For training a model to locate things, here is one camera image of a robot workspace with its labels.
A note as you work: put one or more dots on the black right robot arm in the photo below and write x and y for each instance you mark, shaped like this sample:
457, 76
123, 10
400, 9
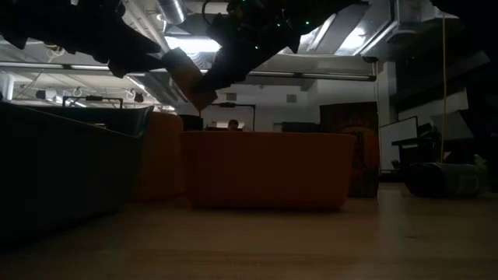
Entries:
474, 11

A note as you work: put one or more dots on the wall vent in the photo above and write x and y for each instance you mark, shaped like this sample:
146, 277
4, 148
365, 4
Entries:
231, 96
291, 98

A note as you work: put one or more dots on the black gantry frame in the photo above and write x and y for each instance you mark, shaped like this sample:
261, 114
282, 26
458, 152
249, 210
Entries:
235, 105

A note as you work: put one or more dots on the teal plastic bin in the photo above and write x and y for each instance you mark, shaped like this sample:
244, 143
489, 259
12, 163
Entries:
58, 175

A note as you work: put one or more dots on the orange plastic bin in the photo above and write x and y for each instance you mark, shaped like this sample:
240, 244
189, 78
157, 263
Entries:
264, 171

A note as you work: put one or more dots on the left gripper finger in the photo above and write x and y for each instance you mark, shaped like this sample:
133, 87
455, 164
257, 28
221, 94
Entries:
136, 66
128, 40

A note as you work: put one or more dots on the dark monitor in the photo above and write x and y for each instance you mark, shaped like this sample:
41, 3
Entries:
299, 127

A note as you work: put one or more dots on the ceiling light panel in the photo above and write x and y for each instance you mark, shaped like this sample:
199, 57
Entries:
192, 44

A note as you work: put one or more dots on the lit monitor screen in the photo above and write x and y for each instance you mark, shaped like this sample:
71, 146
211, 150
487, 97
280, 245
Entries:
222, 125

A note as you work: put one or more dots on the whiteboard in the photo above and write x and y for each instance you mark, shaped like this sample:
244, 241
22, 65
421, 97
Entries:
397, 144

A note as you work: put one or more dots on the silver round duct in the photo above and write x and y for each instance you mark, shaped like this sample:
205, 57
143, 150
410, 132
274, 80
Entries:
173, 11

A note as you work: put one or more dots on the green bottle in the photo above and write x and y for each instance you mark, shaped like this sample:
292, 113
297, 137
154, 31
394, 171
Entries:
481, 161

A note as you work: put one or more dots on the dark desk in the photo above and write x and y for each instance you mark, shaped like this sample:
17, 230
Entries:
416, 142

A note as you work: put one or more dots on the white ceiling unit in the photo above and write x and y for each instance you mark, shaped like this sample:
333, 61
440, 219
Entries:
416, 8

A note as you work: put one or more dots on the person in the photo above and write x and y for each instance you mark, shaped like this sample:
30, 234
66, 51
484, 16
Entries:
233, 124

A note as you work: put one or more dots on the large yellow plastic bin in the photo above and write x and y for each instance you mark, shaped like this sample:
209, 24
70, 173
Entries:
161, 155

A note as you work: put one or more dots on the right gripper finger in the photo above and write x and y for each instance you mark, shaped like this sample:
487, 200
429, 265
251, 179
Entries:
227, 68

